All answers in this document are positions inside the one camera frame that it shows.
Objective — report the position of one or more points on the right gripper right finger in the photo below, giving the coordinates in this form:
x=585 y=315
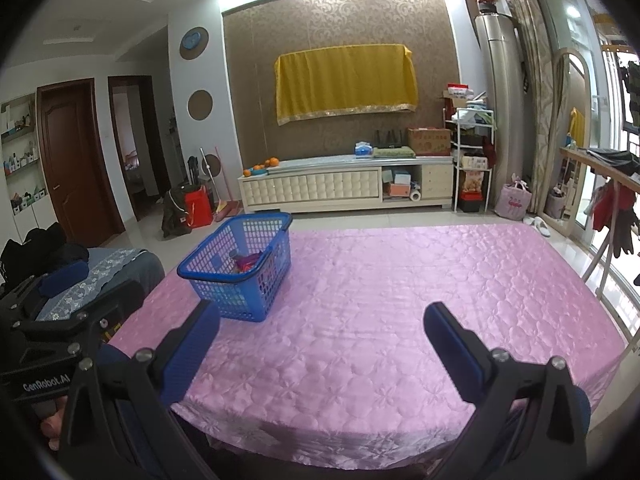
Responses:
x=529 y=419

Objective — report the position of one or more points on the red bag on floor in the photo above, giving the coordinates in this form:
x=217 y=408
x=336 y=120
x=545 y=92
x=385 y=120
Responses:
x=198 y=210

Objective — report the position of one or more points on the blue plastic basket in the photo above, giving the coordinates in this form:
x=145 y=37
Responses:
x=210 y=267

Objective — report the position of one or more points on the person's left hand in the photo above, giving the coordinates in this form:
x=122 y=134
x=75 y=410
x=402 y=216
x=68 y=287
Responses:
x=51 y=426

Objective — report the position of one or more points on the dark wooden door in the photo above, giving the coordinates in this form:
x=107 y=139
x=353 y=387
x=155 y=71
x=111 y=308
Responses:
x=73 y=162

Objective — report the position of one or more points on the white tv cabinet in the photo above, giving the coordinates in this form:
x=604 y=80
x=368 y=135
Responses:
x=350 y=183

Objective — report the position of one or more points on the grey sofa with cover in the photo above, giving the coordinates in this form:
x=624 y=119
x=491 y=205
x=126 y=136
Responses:
x=108 y=267

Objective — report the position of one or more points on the purple snack packet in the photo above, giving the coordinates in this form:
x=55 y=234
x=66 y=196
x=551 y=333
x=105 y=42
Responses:
x=245 y=263

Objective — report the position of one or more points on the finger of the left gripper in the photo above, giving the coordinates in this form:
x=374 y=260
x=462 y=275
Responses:
x=52 y=284
x=115 y=306

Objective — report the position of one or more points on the patterned beige curtain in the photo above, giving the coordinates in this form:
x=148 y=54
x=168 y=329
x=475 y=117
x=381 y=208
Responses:
x=539 y=63

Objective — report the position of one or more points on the yellow cloth tv cover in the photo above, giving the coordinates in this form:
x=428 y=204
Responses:
x=344 y=80

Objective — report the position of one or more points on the oranges on blue plate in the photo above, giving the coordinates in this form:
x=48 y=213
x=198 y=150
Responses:
x=259 y=169

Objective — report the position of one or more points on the pink tote bag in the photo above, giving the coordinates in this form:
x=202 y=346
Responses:
x=513 y=201

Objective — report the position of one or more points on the pink quilted tablecloth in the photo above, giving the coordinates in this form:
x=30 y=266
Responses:
x=341 y=375

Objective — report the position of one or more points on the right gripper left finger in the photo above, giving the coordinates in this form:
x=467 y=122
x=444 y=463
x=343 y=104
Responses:
x=118 y=422

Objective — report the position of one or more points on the silver standing air conditioner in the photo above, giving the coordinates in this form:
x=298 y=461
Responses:
x=505 y=95

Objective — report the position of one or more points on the white metal shelf rack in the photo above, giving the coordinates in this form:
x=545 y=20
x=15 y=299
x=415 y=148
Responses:
x=472 y=142

